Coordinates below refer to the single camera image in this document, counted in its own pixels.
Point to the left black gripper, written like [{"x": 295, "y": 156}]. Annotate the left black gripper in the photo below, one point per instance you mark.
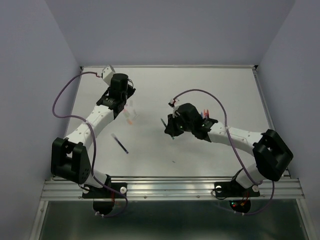
[{"x": 130, "y": 90}]

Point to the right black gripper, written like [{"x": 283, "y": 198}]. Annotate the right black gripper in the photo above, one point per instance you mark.
[{"x": 171, "y": 128}]

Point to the pink purple pen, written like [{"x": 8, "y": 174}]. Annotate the pink purple pen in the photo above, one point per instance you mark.
[{"x": 204, "y": 113}]

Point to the clear pen cap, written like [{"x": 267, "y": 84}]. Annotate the clear pen cap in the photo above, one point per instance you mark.
[{"x": 135, "y": 114}]

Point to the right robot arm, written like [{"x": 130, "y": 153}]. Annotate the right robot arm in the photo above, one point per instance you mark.
[{"x": 242, "y": 140}]

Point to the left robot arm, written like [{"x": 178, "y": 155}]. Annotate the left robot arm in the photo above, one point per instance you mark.
[{"x": 69, "y": 155}]

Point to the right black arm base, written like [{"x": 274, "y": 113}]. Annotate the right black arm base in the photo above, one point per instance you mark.
[{"x": 239, "y": 197}]

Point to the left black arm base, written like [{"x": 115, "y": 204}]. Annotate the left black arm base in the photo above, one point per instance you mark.
[{"x": 107, "y": 203}]

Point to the dark blue pen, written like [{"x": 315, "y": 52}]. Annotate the dark blue pen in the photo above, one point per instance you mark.
[{"x": 119, "y": 143}]

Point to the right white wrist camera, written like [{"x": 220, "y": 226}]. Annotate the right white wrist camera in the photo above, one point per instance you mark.
[{"x": 174, "y": 103}]

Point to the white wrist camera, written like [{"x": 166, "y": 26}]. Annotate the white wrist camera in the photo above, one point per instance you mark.
[
  {"x": 174, "y": 103},
  {"x": 107, "y": 72}
]

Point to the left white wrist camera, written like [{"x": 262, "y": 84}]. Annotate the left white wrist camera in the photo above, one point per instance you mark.
[{"x": 107, "y": 72}]

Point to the aluminium right side rail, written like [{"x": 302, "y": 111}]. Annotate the aluminium right side rail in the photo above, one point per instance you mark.
[{"x": 271, "y": 125}]

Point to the aluminium rail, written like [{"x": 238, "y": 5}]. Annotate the aluminium rail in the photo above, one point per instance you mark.
[
  {"x": 164, "y": 188},
  {"x": 271, "y": 125}
]

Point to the aluminium front rail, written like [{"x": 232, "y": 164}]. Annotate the aluminium front rail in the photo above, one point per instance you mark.
[{"x": 164, "y": 188}]

